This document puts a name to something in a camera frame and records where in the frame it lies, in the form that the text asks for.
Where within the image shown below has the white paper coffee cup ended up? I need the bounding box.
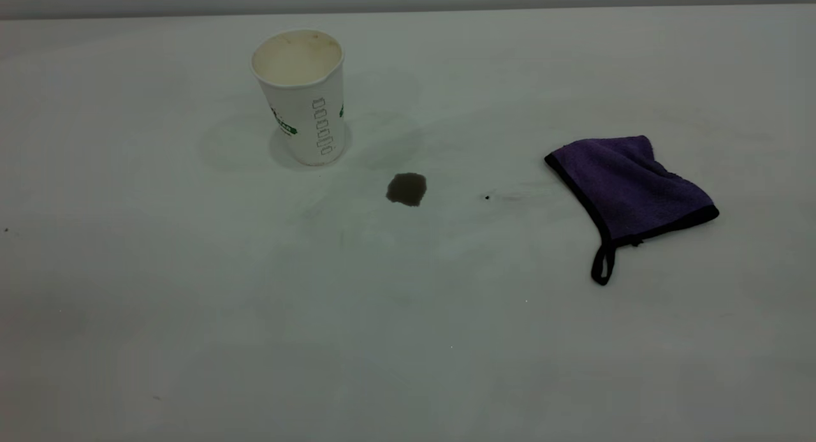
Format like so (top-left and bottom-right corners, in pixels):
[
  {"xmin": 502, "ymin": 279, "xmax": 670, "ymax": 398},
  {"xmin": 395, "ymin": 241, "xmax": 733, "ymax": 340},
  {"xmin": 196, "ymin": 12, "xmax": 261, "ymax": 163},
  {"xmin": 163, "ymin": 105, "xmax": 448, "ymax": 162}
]
[{"xmin": 250, "ymin": 29, "xmax": 347, "ymax": 167}]

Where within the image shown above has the purple microfiber cloth black trim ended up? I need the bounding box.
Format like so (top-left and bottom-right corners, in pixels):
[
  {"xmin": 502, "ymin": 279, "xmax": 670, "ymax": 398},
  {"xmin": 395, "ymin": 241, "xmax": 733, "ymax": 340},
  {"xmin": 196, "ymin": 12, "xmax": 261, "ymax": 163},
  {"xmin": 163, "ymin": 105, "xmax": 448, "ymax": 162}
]
[{"xmin": 544, "ymin": 135, "xmax": 720, "ymax": 286}]

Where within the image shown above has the dark brown coffee spill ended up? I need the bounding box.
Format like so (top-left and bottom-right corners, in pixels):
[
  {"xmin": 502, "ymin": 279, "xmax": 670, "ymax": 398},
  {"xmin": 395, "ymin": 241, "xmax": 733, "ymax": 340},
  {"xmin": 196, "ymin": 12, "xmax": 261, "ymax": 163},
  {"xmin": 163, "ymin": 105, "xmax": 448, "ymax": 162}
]
[{"xmin": 386, "ymin": 172, "xmax": 428, "ymax": 207}]

